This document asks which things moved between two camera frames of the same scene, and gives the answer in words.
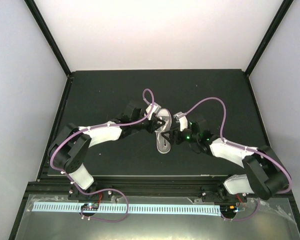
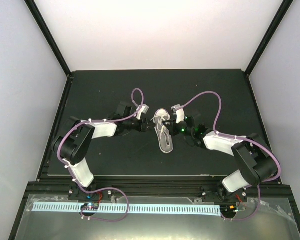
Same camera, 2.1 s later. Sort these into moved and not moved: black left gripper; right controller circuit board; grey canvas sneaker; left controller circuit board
Moved: black left gripper
Not moved: right controller circuit board; grey canvas sneaker; left controller circuit board
